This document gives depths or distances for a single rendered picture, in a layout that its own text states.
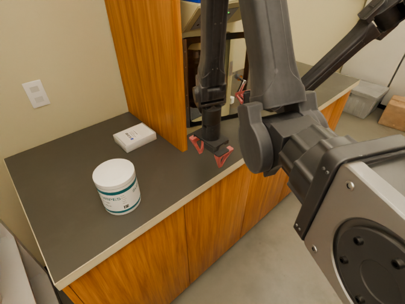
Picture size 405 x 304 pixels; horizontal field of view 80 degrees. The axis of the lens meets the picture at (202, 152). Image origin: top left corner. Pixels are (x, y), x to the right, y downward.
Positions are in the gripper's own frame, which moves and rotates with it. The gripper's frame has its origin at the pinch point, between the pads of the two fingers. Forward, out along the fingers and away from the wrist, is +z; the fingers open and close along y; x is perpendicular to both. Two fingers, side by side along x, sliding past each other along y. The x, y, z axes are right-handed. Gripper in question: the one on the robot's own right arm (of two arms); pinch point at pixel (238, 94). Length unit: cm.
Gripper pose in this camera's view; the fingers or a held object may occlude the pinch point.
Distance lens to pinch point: 112.6
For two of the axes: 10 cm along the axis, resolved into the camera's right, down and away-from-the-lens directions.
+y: -8.1, 2.8, -5.2
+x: 0.0, 8.8, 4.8
